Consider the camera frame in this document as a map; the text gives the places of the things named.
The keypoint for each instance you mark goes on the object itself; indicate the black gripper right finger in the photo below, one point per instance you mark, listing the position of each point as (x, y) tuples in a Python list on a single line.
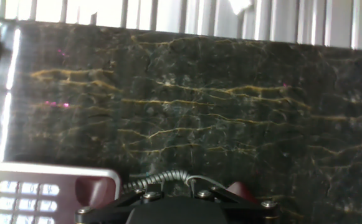
[(255, 214)]

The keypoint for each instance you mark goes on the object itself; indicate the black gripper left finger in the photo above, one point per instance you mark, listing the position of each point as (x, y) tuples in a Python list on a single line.
[(106, 211)]

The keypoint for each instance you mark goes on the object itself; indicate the dark red telephone handset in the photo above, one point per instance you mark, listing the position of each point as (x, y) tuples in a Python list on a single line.
[(241, 191)]

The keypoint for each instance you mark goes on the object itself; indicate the black marble pattern mat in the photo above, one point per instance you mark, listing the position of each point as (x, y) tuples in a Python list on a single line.
[(230, 109)]

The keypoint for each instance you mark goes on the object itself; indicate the large white tissue sheet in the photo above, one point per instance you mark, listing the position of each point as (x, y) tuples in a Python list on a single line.
[(240, 5)]

